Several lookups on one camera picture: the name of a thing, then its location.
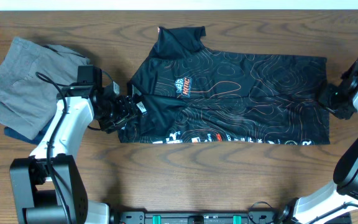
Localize black patterned sports jersey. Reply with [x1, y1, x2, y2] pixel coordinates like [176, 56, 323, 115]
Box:
[118, 27, 329, 146]

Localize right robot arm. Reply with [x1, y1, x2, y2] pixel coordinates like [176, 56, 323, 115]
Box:
[274, 59, 358, 224]

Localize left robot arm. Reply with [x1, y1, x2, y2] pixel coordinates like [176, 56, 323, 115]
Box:
[9, 65, 137, 223]

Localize folded grey shorts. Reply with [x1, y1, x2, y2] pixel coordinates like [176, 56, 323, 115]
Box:
[0, 37, 90, 139]

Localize folded dark blue garment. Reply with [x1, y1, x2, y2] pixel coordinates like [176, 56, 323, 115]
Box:
[4, 118, 53, 145]

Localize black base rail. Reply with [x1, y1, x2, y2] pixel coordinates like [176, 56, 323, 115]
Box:
[109, 210, 277, 224]

